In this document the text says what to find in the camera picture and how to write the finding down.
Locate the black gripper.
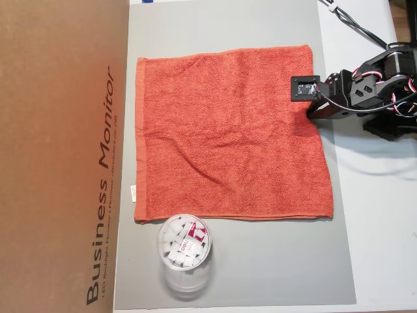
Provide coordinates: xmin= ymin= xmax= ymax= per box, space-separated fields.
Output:
xmin=306 ymin=70 xmax=362 ymax=120

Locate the orange terry towel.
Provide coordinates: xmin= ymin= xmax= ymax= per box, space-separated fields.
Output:
xmin=134 ymin=44 xmax=335 ymax=226

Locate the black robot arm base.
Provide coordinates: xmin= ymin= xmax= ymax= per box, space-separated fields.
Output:
xmin=363 ymin=112 xmax=417 ymax=142

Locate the grey table mat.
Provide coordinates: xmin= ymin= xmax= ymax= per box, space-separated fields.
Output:
xmin=113 ymin=0 xmax=358 ymax=310

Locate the red white paper packet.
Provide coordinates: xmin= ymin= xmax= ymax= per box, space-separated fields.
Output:
xmin=178 ymin=221 xmax=209 ymax=258

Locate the clear plastic jar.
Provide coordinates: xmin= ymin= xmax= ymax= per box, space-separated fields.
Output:
xmin=155 ymin=213 xmax=216 ymax=301

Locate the brown cardboard monitor box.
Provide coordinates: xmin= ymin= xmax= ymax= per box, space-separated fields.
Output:
xmin=0 ymin=0 xmax=130 ymax=313

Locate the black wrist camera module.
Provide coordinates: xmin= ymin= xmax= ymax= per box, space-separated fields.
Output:
xmin=290 ymin=75 xmax=322 ymax=101

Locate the black camera cable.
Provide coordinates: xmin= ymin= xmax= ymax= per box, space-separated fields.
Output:
xmin=315 ymin=85 xmax=417 ymax=114

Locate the black power cable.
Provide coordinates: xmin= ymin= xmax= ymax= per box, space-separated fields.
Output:
xmin=318 ymin=0 xmax=390 ymax=48
xmin=321 ymin=0 xmax=390 ymax=48

